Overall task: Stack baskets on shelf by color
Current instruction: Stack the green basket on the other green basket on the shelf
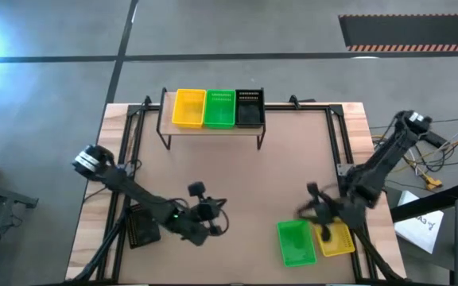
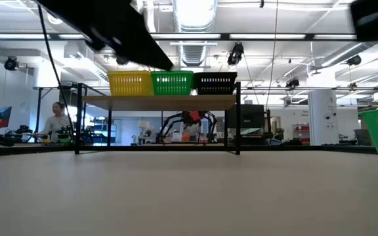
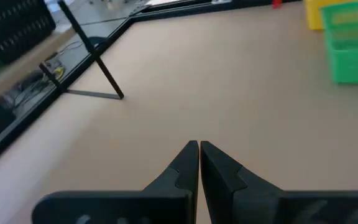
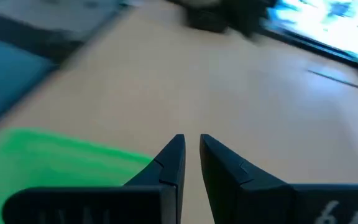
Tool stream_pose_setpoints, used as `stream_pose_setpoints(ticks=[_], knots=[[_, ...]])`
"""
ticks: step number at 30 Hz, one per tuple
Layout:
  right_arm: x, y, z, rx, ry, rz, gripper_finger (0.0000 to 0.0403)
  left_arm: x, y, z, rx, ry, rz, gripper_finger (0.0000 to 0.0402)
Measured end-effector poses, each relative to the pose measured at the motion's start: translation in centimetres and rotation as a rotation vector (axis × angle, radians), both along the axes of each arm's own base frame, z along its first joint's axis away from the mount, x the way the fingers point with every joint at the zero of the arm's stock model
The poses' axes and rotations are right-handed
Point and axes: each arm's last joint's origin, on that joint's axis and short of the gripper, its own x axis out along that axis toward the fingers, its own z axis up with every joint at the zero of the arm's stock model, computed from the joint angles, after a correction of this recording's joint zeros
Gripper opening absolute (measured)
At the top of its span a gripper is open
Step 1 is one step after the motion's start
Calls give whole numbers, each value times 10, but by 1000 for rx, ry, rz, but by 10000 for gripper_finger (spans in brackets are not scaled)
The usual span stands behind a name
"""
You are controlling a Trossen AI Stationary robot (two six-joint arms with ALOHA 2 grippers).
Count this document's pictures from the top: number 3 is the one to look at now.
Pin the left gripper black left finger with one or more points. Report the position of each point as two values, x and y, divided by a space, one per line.
172 202

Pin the small red clip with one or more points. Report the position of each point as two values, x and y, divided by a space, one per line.
277 3

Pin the black aluminium table frame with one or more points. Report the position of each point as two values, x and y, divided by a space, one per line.
17 126

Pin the black plastic basket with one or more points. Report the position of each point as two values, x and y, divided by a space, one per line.
11 28

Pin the wooden shelf with black legs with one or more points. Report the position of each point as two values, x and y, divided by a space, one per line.
11 74

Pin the green plastic basket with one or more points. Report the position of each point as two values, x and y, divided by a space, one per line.
353 62

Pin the yellow plastic basket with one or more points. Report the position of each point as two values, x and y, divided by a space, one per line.
314 15

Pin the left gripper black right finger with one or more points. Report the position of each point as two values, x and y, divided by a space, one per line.
244 202

